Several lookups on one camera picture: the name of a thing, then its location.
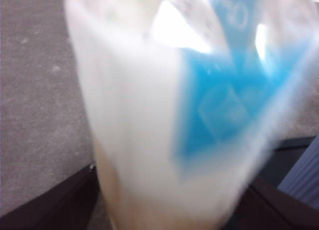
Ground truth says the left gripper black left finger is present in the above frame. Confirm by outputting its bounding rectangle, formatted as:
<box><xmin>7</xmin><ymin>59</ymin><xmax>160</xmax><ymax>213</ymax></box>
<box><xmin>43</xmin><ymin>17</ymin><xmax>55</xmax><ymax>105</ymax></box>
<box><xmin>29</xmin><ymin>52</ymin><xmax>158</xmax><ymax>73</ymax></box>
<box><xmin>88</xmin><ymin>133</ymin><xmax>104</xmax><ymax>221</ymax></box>
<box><xmin>0</xmin><ymin>162</ymin><xmax>114</xmax><ymax>230</ymax></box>

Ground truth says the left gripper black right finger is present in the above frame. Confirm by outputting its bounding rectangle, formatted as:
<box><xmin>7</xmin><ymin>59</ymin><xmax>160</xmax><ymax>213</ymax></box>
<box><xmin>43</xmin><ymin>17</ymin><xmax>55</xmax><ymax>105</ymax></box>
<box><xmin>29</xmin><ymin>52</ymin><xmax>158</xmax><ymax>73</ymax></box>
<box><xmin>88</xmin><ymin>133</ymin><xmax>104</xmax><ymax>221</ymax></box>
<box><xmin>221</xmin><ymin>177</ymin><xmax>319</xmax><ymax>230</ymax></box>

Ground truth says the jasmine tea bottle white label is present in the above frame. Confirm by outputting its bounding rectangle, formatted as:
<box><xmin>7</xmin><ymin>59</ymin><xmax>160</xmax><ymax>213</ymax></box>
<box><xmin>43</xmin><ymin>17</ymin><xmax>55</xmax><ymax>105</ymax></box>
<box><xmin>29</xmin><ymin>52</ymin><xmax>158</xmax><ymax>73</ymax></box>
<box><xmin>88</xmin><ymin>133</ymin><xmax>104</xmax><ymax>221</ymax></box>
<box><xmin>63</xmin><ymin>0</ymin><xmax>319</xmax><ymax>230</ymax></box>

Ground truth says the light blue ribbed cup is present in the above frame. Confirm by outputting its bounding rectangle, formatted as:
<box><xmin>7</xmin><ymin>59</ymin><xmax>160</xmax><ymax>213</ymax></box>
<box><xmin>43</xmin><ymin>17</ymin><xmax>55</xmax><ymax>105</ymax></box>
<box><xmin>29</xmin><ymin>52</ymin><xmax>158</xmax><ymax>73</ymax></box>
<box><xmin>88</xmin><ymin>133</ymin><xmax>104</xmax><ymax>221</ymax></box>
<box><xmin>277</xmin><ymin>135</ymin><xmax>319</xmax><ymax>211</ymax></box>

